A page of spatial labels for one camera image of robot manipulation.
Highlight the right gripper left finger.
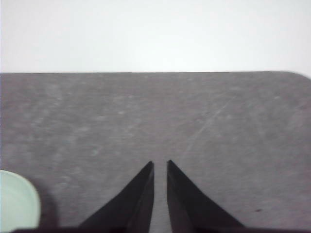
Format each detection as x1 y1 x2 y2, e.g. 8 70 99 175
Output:
79 161 155 233

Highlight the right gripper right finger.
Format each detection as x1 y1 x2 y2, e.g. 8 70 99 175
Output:
166 159 245 233

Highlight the green plate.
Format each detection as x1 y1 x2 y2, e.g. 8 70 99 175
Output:
0 169 41 233

